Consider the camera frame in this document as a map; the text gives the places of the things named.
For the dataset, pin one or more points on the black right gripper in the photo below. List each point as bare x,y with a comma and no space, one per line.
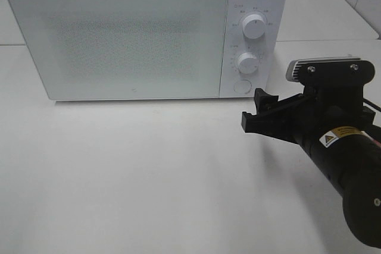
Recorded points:
322,120

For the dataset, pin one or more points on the white microwave door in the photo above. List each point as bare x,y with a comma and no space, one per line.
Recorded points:
124,49

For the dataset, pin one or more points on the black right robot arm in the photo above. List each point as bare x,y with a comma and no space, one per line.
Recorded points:
357,179

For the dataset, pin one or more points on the white lower microwave knob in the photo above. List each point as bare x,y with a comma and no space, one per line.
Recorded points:
247,63

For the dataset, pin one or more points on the white microwave knob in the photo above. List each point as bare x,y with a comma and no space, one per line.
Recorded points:
254,25
247,63

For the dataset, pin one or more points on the white upper microwave knob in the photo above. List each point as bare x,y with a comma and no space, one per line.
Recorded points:
254,25

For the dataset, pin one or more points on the white microwave oven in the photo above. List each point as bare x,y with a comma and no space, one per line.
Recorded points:
235,43

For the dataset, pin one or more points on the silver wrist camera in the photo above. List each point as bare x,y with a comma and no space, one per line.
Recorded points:
331,72

